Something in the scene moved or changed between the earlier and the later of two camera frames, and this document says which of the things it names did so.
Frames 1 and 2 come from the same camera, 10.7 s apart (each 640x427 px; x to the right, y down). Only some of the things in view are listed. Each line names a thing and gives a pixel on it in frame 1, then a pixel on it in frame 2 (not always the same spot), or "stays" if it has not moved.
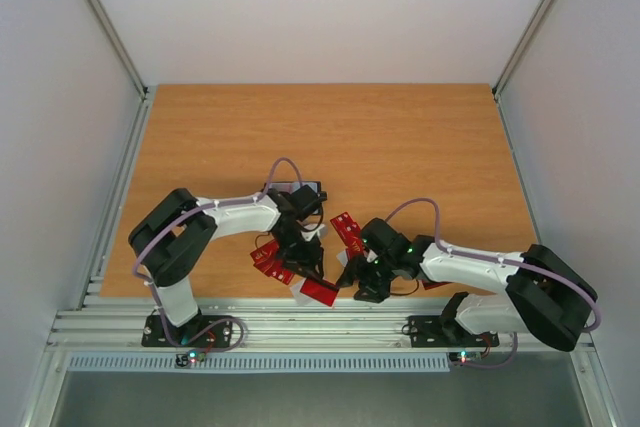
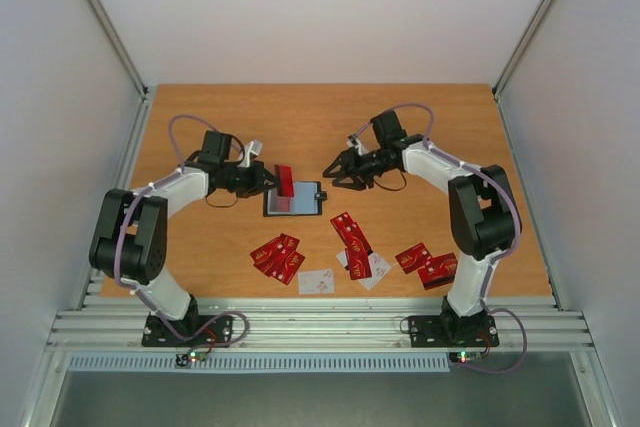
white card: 299,297 -> 319,281
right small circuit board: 465,356 stays
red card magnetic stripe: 320,291 -> 286,186
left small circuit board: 190,357 stays
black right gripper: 370,276 -> 351,168
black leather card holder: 296,193 stays
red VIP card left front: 280,273 stays
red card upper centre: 349,231 stays
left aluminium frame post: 105,22 stays
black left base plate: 199,331 stays
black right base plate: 430,331 stays
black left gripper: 309,260 -> 257,185
